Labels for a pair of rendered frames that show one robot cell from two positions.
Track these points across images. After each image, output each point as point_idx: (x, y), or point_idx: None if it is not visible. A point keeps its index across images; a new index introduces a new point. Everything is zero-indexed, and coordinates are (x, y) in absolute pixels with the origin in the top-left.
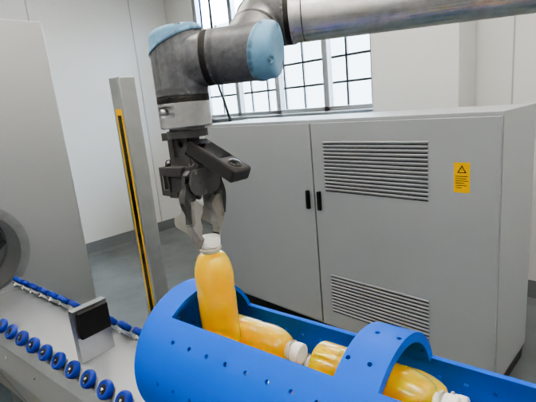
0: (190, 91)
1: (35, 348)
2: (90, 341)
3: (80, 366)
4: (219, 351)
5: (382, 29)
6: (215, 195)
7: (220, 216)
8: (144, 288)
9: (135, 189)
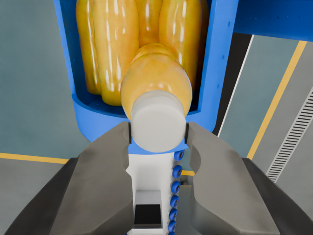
0: None
1: (173, 221)
2: (152, 201)
3: (163, 189)
4: (227, 3)
5: None
6: (93, 228)
7: (104, 150)
8: None
9: None
